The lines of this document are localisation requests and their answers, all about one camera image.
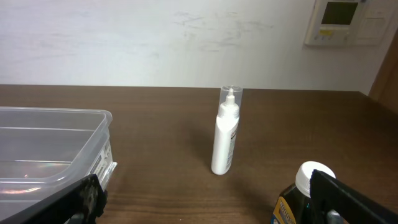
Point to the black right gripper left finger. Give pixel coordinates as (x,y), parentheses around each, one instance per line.
(81,202)

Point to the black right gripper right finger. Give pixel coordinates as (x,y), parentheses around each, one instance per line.
(328,193)

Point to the dark syrup bottle white cap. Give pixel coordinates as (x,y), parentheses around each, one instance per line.
(294,205)

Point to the clear plastic container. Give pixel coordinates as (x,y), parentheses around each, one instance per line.
(44,150)

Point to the white squeeze bottle clear cap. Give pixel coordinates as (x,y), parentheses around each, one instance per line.
(226,126)

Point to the brown wooden door frame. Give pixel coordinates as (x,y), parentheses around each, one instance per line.
(384,88)

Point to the white wall control panel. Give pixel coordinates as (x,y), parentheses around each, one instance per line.
(341,23)

